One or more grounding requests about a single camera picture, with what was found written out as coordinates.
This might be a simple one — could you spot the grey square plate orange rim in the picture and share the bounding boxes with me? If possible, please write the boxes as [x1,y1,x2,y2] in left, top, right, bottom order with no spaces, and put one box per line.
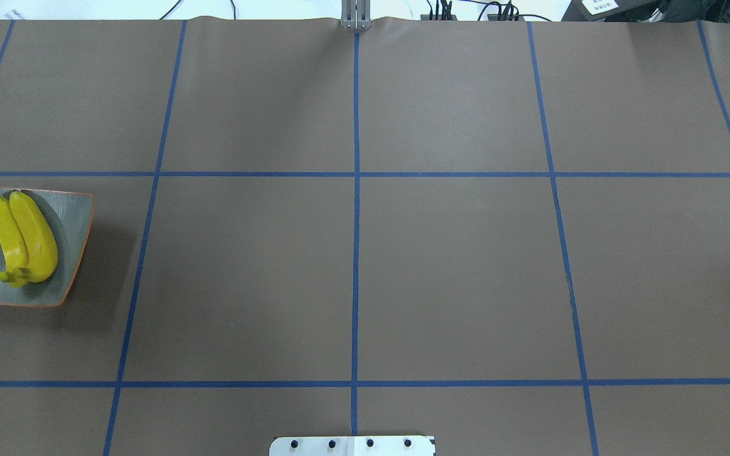
[0,187,94,308]

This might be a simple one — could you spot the brown paper table mat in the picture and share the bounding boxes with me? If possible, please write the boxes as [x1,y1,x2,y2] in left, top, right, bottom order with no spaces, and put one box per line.
[0,17,730,455]

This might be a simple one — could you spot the yellow banana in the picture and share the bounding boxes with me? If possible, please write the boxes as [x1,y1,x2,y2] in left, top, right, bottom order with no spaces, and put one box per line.
[9,191,59,283]
[0,194,29,288]

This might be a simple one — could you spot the aluminium frame post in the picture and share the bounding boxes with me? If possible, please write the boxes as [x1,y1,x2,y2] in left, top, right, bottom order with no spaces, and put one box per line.
[341,0,371,32]

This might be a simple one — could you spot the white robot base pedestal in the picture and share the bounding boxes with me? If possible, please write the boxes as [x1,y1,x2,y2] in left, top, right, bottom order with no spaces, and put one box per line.
[269,435,437,455]

